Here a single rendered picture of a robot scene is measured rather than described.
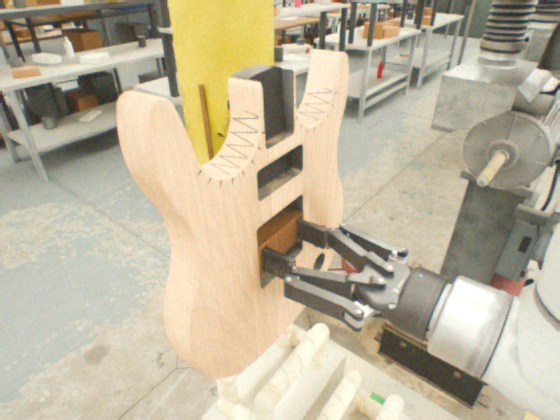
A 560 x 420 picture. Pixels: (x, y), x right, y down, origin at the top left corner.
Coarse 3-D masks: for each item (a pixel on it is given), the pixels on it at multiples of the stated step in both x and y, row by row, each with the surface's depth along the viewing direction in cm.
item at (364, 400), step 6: (360, 396) 75; (366, 396) 75; (360, 402) 74; (366, 402) 74; (372, 402) 74; (360, 408) 74; (366, 408) 73; (372, 408) 73; (378, 408) 73; (366, 414) 74; (372, 414) 73
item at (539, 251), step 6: (558, 204) 120; (552, 210) 125; (558, 210) 117; (552, 216) 118; (558, 216) 117; (528, 222) 144; (552, 222) 118; (558, 222) 117; (540, 228) 138; (546, 228) 121; (552, 228) 119; (540, 234) 137; (546, 234) 121; (552, 234) 120; (540, 240) 124; (546, 240) 122; (540, 246) 124; (546, 246) 123; (534, 252) 127; (540, 252) 125; (534, 258) 127; (540, 258) 126; (540, 264) 133; (540, 270) 132
